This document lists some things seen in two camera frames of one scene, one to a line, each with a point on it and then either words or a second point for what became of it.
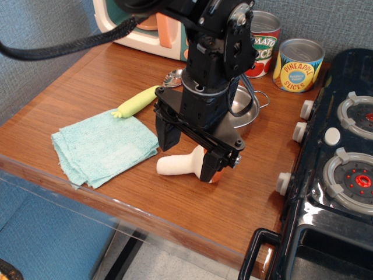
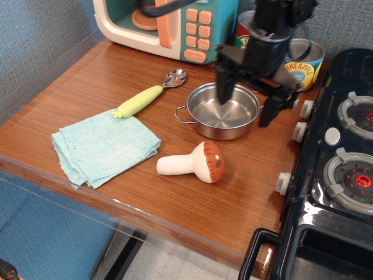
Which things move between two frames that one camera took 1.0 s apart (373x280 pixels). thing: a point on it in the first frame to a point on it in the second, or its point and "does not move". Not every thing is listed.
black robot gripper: x=207 y=114 to x=261 y=62
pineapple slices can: x=298 y=65 does not move
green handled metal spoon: x=173 y=79 does not move
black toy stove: x=326 y=229 does not move
